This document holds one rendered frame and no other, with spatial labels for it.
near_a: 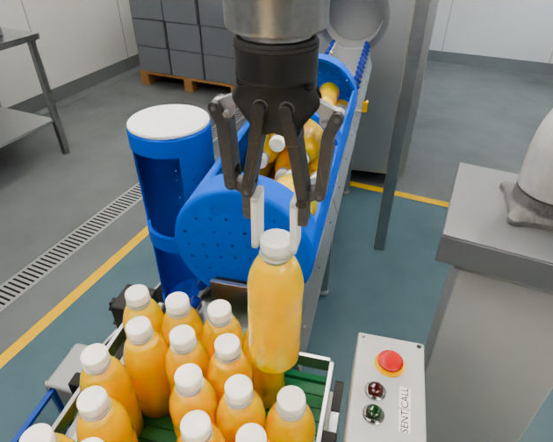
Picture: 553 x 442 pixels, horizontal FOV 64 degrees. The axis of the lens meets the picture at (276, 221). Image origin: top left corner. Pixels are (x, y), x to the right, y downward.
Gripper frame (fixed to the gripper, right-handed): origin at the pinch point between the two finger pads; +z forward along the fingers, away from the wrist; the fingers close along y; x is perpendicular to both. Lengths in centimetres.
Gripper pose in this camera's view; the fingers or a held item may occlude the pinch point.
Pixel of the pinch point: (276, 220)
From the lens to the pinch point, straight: 50.3
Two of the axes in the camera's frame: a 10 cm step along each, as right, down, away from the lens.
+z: 0.0, 8.1, 5.9
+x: -2.4, 5.8, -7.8
